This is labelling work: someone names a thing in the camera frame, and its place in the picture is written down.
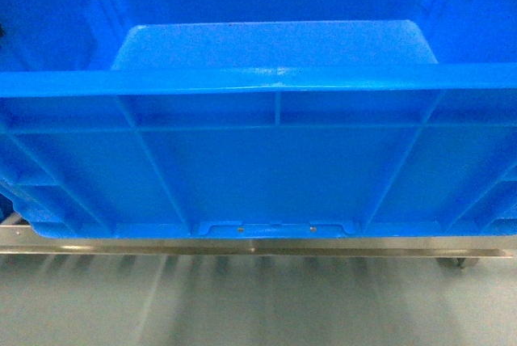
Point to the metal shelf front rail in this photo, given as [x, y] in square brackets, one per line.
[18, 238]

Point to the large blue plastic crate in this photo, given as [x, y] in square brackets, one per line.
[259, 118]

